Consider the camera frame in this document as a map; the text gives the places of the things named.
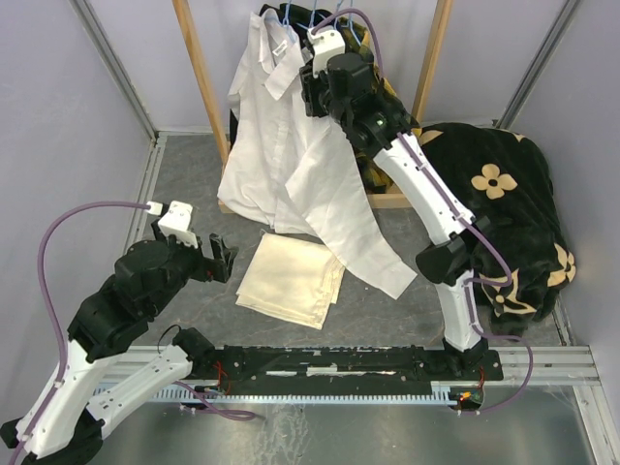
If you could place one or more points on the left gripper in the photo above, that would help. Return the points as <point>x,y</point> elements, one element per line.
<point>221,264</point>

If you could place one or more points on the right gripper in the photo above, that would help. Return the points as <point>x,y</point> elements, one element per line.
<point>309,86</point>

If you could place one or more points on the white shirt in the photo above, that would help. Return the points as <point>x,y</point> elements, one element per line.
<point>298,174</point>

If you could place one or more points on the blue wire hanger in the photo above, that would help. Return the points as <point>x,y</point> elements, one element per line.
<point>282,15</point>

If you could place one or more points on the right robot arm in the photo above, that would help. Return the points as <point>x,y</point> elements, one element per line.
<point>376,123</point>

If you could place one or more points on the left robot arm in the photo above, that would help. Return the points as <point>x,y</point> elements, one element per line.
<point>70,420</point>

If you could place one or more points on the yellow plaid shirt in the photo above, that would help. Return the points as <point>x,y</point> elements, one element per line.
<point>375,180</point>

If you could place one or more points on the black hanging shirt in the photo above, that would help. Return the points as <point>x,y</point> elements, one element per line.
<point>300,19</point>

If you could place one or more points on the blue hanger in plaid shirt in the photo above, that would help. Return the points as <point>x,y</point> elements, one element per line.
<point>350,22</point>

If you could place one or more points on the blue hanger in black shirt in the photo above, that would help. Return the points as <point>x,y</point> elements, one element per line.
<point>312,17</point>

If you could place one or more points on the cream folded cloth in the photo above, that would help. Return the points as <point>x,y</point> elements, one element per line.
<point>292,280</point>

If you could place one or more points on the wooden clothes rack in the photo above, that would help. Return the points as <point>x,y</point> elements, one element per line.
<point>288,165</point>

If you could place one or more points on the black floral blanket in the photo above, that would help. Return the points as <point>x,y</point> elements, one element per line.
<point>504,177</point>

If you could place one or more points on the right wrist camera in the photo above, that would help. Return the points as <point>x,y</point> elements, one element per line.
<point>327,46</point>

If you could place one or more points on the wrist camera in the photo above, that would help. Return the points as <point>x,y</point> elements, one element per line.
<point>177,221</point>
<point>327,46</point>

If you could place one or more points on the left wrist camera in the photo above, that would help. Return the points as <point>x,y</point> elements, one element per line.
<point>177,221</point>

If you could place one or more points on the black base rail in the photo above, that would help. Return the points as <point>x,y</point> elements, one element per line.
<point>313,372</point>

